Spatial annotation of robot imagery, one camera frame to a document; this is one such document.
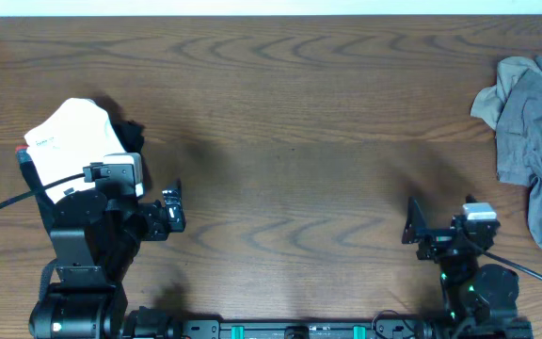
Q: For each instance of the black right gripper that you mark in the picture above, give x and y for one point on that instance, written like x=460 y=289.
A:
x=438 y=240

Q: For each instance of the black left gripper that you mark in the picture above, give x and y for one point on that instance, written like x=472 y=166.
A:
x=156 y=228

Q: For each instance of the white t-shirt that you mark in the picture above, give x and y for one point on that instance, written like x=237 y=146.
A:
x=78 y=134

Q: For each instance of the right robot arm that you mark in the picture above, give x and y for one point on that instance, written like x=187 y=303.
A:
x=479 y=301

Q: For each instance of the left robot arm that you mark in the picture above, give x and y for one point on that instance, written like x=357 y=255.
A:
x=96 y=236

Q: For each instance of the folded black garment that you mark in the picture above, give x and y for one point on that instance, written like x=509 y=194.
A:
x=130 y=136

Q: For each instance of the olive grey garment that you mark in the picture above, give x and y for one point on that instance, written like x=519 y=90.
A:
x=490 y=102

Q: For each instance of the folded red garment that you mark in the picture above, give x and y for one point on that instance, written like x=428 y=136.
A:
x=21 y=149

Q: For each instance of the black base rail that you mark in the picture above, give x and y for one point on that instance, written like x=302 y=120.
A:
x=299 y=329

